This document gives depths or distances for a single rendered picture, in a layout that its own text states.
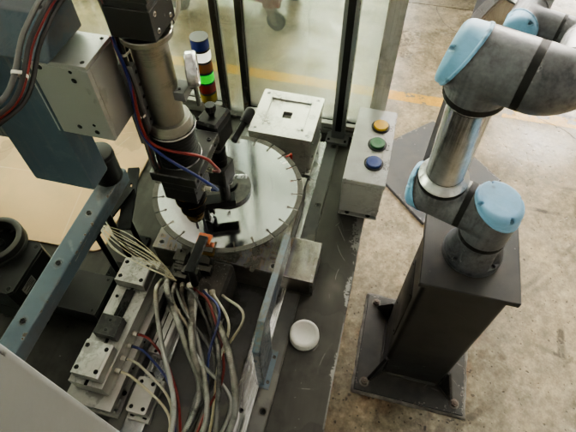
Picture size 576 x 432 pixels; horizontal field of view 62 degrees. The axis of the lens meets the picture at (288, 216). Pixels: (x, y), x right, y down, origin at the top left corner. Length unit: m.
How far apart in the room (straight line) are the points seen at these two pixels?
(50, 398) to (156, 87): 0.55
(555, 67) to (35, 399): 0.79
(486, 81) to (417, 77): 2.22
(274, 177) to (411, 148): 1.51
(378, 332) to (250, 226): 1.05
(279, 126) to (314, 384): 0.68
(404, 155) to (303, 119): 1.24
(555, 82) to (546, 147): 2.04
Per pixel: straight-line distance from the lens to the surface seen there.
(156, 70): 0.68
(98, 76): 0.66
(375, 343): 1.97
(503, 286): 1.33
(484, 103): 0.89
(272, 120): 1.36
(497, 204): 1.16
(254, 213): 1.09
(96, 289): 1.21
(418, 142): 2.62
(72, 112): 0.71
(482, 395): 2.02
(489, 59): 0.84
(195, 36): 1.22
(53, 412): 0.20
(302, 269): 1.15
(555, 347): 2.21
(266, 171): 1.16
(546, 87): 0.84
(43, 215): 1.49
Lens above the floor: 1.83
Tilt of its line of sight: 54 degrees down
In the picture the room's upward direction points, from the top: straight up
